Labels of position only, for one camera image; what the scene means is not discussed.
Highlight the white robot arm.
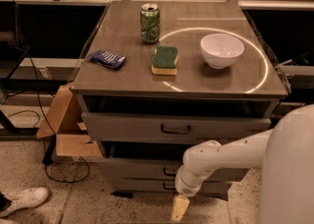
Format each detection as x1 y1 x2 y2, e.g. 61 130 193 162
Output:
172 105 314 224

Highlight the grey top drawer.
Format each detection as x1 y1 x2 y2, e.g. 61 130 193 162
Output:
82 112 271 144

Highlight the grey drawer cabinet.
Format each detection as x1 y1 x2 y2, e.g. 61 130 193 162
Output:
72 2 288 194

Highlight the brown cardboard box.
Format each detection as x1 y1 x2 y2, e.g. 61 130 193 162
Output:
36 84 102 162

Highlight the green yellow sponge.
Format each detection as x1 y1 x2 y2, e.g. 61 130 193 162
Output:
151 46 179 76

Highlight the white sneaker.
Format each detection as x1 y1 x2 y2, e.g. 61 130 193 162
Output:
0 187 49 217

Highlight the white bowl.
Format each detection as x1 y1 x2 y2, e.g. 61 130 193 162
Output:
200 33 244 69

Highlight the blue snack packet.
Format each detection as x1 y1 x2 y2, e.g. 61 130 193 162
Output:
87 50 127 70

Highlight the green soda can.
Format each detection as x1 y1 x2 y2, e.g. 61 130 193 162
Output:
140 3 160 43

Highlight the black floor cable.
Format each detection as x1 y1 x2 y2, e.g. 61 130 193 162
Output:
0 0 90 184

